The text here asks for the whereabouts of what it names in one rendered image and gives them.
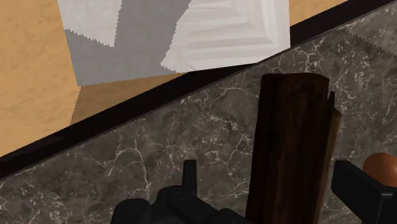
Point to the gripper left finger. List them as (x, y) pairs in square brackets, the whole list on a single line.
[(183, 201)]

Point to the white panelled door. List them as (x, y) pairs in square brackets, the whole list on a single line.
[(186, 34)]

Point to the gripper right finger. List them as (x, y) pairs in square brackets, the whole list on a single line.
[(363, 189)]

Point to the dark brown wooden block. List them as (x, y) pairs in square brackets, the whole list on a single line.
[(290, 149)]

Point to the brown round object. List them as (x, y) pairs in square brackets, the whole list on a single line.
[(382, 169)]

